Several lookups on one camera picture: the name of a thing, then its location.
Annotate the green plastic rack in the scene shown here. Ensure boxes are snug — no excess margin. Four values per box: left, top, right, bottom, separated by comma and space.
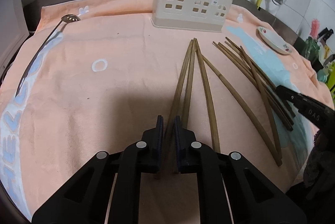
326, 62, 335, 98

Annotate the green glass bottle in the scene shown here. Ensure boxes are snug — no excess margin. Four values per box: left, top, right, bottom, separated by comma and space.
302, 36, 320, 63

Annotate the white strawberry saucer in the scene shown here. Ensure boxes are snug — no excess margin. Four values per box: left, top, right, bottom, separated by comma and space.
257, 26, 292, 55

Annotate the pink bottle brush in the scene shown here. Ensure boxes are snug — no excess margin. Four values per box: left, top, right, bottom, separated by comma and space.
309, 19, 320, 40

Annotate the peach printed towel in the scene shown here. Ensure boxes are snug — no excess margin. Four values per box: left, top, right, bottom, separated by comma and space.
1, 0, 333, 219

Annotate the beige plastic utensil holder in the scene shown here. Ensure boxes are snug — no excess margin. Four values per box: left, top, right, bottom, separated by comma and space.
152, 0, 233, 33

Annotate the metal slotted spoon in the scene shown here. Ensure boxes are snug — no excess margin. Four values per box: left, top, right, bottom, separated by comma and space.
15, 14, 81, 98

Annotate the black handled knife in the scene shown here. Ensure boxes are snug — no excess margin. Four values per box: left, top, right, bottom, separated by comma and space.
317, 28, 334, 45

